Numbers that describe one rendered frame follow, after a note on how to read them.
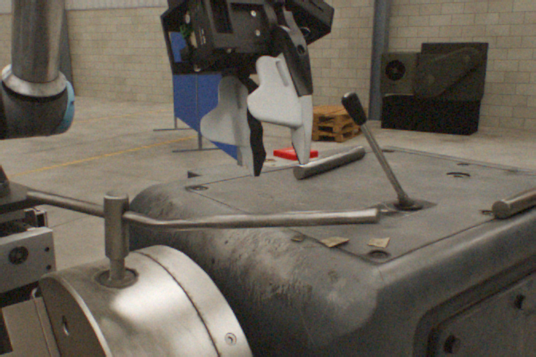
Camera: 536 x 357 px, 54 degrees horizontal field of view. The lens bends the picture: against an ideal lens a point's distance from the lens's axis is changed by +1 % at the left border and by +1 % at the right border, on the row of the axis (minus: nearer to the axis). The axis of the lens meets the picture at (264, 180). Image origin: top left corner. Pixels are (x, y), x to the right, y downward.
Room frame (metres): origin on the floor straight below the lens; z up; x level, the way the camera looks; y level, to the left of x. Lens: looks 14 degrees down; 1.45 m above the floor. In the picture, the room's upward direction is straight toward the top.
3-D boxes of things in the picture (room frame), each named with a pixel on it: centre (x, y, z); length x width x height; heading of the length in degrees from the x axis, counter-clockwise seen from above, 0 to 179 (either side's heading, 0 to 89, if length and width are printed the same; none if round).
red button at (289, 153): (0.94, -0.06, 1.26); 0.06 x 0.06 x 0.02; 40
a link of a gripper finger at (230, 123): (0.47, 0.03, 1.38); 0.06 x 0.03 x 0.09; 129
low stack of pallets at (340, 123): (8.72, -1.10, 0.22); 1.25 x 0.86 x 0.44; 150
